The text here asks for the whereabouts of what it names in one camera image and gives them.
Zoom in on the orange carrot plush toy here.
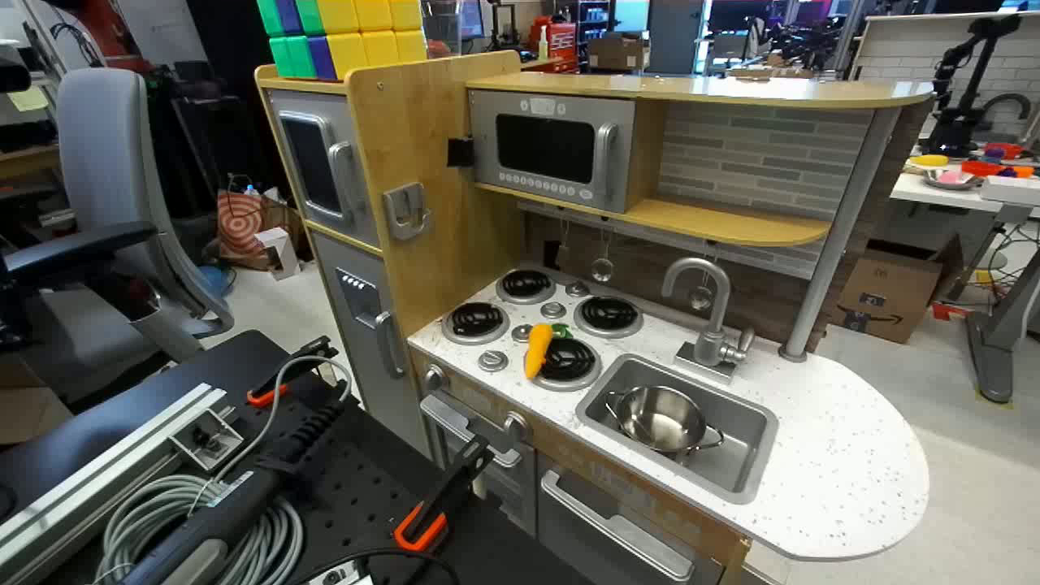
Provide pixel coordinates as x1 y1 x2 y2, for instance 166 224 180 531
520 319 559 383

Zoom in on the black toy stove burner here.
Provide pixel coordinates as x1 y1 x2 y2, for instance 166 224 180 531
494 265 563 308
533 336 605 393
437 300 514 347
572 293 647 340

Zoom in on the hanging toy ladle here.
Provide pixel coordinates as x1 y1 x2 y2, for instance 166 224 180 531
587 215 617 286

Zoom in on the grey toy microwave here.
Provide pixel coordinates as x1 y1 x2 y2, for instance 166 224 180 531
465 87 641 215

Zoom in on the grey toy oven door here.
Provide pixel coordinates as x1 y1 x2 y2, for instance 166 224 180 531
416 363 541 536

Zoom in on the grey toy fridge door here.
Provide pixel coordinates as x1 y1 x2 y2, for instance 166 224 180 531
307 232 431 455

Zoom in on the small steel pot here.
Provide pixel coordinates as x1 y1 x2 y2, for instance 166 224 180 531
611 380 728 464

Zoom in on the grey toy faucet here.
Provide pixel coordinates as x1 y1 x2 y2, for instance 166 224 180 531
658 255 758 377

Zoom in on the grey toy freezer door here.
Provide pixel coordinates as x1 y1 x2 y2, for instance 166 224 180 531
266 87 383 246

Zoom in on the grey toy dishwasher door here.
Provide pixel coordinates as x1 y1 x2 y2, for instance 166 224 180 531
536 463 703 585

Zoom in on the grey toy sink basin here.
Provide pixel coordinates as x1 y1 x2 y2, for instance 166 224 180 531
575 352 779 506

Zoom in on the wooden toy kitchen play set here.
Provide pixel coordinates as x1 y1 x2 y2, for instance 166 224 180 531
249 46 935 585

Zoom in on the orange black bar clamp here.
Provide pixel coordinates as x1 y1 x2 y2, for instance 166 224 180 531
244 331 341 412
389 435 497 560

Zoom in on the red bottle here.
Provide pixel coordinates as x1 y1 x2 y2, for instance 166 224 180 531
547 15 580 75

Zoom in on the black perforated mounting board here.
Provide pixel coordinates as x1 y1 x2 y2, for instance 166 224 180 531
253 408 593 585

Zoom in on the red white patterned bag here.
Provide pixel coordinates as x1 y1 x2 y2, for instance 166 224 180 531
211 188 277 269

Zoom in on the brown cardboard box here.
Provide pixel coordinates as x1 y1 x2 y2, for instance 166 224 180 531
834 233 966 347

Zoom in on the grey office chair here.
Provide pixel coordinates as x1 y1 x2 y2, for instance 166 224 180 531
0 64 236 340

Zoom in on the colourful toys pile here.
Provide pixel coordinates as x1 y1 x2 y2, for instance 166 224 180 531
907 138 1040 195

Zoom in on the white lab table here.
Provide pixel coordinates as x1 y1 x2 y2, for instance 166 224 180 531
886 159 1040 408

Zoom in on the grey coiled cable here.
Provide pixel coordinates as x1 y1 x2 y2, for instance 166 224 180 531
90 470 307 585

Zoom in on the aluminium profile rail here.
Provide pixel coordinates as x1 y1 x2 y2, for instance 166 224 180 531
0 380 231 560

